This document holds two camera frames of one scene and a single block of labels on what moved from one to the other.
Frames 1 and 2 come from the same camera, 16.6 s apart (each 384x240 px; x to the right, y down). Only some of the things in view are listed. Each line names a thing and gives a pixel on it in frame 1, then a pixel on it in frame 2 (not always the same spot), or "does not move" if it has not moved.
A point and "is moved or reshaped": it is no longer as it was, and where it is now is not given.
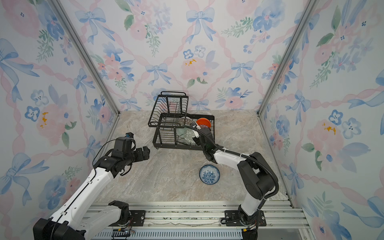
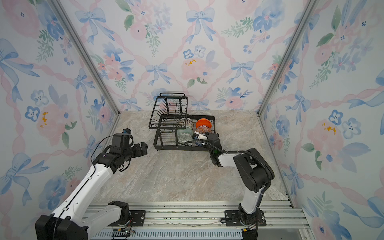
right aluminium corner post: (310, 8) does not move
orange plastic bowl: (204, 121) does not move
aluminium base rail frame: (192, 221) does not move
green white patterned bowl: (187, 137) is moved or reshaped
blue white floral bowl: (209, 174) is moved or reshaped
